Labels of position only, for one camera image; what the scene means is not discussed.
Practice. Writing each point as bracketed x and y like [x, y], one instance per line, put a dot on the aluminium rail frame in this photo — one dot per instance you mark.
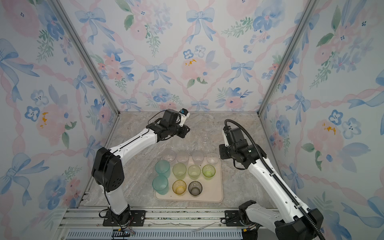
[160, 224]

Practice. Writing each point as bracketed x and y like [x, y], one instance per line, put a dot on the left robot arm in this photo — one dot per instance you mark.
[108, 165]

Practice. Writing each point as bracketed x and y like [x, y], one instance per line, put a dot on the small clear faceted glass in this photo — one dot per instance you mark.
[205, 138]

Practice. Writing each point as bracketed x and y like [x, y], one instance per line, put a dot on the yellow amber glass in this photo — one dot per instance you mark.
[179, 187]

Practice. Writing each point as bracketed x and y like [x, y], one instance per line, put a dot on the small clear glass far right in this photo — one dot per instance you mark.
[212, 158]

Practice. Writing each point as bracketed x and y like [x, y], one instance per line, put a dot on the tall frosted clear cup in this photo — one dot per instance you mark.
[183, 157]

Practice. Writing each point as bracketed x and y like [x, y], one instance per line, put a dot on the tall teal cup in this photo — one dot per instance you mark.
[163, 168]
[161, 185]

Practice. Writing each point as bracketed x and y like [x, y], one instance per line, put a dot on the bright green glass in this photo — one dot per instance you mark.
[209, 172]

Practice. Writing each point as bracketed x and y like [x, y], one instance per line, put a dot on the dark smoky glass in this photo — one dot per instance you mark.
[195, 188]

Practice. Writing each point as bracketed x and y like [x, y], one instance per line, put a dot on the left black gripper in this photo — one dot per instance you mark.
[184, 132]

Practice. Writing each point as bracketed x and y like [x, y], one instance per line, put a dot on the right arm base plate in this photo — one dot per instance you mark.
[238, 218]

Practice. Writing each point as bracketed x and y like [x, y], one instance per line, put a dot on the short frosted clear cup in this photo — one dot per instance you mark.
[198, 157]

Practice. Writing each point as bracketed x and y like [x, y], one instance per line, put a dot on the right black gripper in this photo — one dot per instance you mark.
[222, 148]

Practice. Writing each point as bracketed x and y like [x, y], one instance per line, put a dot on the tall light green cup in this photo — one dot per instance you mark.
[179, 171]

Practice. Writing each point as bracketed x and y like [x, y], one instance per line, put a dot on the short light green cup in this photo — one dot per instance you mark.
[194, 172]

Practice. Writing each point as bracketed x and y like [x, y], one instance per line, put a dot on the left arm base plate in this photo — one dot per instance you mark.
[132, 218]

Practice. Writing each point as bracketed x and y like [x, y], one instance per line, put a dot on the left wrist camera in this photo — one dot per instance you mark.
[184, 114]

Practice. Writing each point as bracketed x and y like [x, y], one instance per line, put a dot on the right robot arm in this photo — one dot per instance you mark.
[295, 220]

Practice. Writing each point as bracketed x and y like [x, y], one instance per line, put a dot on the beige plastic tray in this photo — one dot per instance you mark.
[212, 189]

